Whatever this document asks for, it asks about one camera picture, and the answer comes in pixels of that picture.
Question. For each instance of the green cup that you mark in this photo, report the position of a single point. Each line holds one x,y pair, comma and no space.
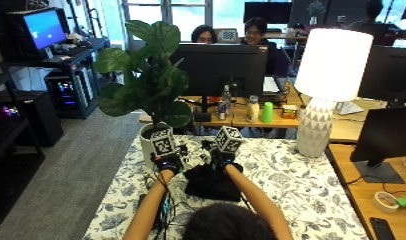
268,112

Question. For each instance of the black monitor with slim stand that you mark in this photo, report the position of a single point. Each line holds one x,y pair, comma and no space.
220,70

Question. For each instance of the black phone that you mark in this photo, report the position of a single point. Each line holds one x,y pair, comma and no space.
382,229

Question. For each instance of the laptop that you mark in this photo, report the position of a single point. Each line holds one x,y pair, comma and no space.
272,86

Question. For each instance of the long wooden desk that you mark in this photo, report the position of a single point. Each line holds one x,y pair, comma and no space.
282,124

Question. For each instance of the black cloth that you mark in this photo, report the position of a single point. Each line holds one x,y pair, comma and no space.
211,185

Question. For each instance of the yellow box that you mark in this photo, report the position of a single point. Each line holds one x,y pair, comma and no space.
289,112

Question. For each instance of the floral tablecloth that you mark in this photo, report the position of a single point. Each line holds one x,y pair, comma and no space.
296,186

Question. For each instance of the white marker cube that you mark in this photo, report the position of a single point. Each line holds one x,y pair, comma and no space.
229,138
163,141

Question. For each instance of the drink can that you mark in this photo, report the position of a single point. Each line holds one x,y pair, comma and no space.
221,110

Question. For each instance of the black wall monitor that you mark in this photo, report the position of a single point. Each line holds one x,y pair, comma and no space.
268,11

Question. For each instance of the black rack desk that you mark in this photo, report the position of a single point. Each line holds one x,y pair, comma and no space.
77,56

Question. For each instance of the roll of tape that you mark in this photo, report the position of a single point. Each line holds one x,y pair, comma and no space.
385,202

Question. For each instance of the black shelf unit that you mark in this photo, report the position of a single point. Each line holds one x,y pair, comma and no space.
9,166

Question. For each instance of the black computer tower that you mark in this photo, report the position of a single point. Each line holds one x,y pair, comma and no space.
69,91

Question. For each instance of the monitor with blue screen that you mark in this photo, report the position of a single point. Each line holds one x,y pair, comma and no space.
40,31

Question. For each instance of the white table lamp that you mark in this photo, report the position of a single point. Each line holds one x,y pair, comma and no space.
330,66

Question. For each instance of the black monitor with square base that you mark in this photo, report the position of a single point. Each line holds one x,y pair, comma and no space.
386,133

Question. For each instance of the clear bottle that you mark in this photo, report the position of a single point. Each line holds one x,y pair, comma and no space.
226,98

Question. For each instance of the person's right hand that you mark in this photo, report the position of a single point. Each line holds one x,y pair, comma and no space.
226,160

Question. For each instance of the green leafy plant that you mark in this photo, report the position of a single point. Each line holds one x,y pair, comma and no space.
153,76

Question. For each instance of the checkerboard panel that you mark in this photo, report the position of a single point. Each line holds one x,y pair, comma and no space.
229,35

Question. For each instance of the white bottle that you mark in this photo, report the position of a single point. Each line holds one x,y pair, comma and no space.
253,110

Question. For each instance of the person's left hand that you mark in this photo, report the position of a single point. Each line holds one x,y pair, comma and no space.
169,164

